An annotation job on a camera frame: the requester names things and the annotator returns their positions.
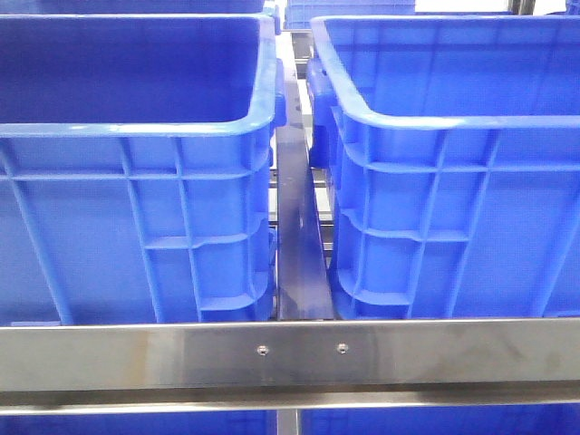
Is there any steel divider bar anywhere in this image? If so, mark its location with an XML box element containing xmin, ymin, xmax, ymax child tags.
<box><xmin>275</xmin><ymin>65</ymin><xmax>334</xmax><ymax>321</ymax></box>

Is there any left blue plastic bin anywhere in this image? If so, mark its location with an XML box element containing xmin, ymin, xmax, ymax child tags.
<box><xmin>1</xmin><ymin>14</ymin><xmax>285</xmax><ymax>326</ymax></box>

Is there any blue plastic bin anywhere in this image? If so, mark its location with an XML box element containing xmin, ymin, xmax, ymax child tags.
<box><xmin>1</xmin><ymin>14</ymin><xmax>285</xmax><ymax>326</ymax></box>
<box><xmin>309</xmin><ymin>15</ymin><xmax>579</xmax><ymax>320</ymax></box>

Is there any right blue plastic bin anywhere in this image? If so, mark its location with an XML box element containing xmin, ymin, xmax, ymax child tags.
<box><xmin>309</xmin><ymin>15</ymin><xmax>579</xmax><ymax>320</ymax></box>

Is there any far blue crate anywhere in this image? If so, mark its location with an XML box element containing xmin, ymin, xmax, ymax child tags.
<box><xmin>285</xmin><ymin>0</ymin><xmax>416</xmax><ymax>30</ymax></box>

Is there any lower left blue bin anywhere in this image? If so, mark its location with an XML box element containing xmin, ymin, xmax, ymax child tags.
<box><xmin>1</xmin><ymin>411</ymin><xmax>276</xmax><ymax>434</ymax></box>

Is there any lower right blue bin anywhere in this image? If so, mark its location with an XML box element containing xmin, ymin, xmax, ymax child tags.
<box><xmin>302</xmin><ymin>403</ymin><xmax>579</xmax><ymax>435</ymax></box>

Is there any left rail screw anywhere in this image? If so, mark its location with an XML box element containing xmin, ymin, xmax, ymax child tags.
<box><xmin>256</xmin><ymin>344</ymin><xmax>269</xmax><ymax>356</ymax></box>

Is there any rail screw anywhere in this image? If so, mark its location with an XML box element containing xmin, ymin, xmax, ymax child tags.
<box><xmin>336</xmin><ymin>343</ymin><xmax>349</xmax><ymax>354</ymax></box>
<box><xmin>256</xmin><ymin>344</ymin><xmax>269</xmax><ymax>356</ymax></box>

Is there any right rail screw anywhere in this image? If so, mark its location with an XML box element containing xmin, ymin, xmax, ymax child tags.
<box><xmin>336</xmin><ymin>343</ymin><xmax>349</xmax><ymax>354</ymax></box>

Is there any stainless steel front rail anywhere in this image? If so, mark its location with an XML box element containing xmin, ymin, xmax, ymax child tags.
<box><xmin>1</xmin><ymin>318</ymin><xmax>579</xmax><ymax>415</ymax></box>

